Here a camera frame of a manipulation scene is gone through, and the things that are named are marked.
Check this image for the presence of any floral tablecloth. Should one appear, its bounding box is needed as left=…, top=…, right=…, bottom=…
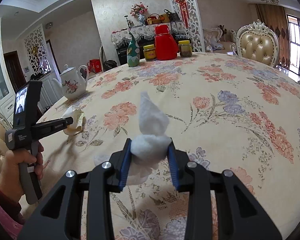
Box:
left=41, top=53, right=300, bottom=238

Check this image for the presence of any flower vase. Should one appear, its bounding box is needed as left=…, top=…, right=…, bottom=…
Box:
left=130, top=3, right=148, bottom=25

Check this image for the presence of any white floral teapot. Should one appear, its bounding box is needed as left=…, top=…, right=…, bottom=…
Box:
left=52, top=64, right=89, bottom=100

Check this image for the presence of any yellow lid jar right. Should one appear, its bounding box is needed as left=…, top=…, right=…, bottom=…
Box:
left=178, top=40, right=192, bottom=57

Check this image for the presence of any crumpled cream paper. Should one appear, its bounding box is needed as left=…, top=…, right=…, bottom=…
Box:
left=62, top=106, right=85, bottom=135

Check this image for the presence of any red thermos jug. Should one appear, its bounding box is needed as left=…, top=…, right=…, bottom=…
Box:
left=155, top=24, right=178, bottom=61

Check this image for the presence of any white tissue wad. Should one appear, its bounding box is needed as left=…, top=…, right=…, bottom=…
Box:
left=126, top=92, right=172, bottom=185

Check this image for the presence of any yellow lid jar left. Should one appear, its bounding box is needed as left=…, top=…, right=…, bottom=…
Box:
left=143, top=44, right=157, bottom=61

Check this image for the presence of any black piano with lace cover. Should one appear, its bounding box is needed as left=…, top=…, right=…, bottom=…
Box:
left=111, top=21, right=190, bottom=65

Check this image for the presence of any person's left hand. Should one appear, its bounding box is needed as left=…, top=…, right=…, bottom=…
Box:
left=0, top=143, right=44, bottom=203

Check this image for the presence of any red chinese knot ornament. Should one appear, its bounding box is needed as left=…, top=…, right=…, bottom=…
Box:
left=175, top=0, right=190, bottom=28

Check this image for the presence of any yellow lid jar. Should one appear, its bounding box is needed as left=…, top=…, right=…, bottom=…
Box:
left=143, top=44, right=157, bottom=61
left=178, top=40, right=192, bottom=57

